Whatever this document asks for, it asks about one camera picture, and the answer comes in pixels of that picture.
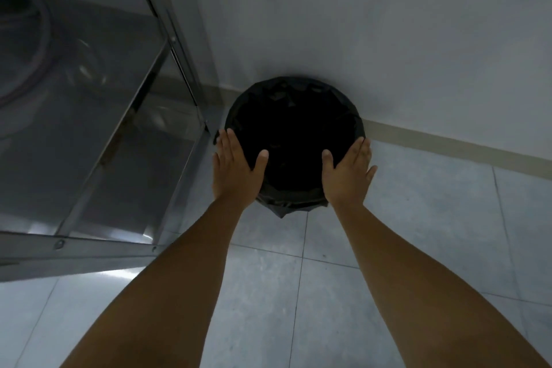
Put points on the person's left thumb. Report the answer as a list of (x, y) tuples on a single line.
[(261, 163)]

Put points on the person's right hand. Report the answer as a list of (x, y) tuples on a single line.
[(347, 178)]

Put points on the person's right thumb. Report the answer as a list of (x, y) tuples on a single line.
[(328, 163)]

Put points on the stainless steel shelf rack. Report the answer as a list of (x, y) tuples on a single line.
[(92, 122)]

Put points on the person's left hand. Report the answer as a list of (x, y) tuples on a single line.
[(235, 171)]

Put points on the person's right forearm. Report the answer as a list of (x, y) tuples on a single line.
[(414, 294)]

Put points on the black trash bin with bag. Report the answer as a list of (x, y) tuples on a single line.
[(295, 139)]

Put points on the person's left forearm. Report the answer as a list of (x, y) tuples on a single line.
[(164, 294)]

